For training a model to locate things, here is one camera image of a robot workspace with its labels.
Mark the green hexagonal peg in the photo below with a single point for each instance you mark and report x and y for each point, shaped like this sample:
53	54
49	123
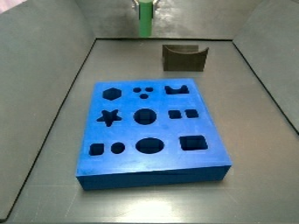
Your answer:
145	6

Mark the blue shape-sorting board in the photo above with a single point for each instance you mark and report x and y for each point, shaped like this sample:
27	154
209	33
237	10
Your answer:
149	136

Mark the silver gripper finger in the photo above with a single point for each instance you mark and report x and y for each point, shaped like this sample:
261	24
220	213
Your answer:
155	3
135	2

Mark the dark curved peg holder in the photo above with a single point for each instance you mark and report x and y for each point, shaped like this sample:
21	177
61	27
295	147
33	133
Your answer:
184	58

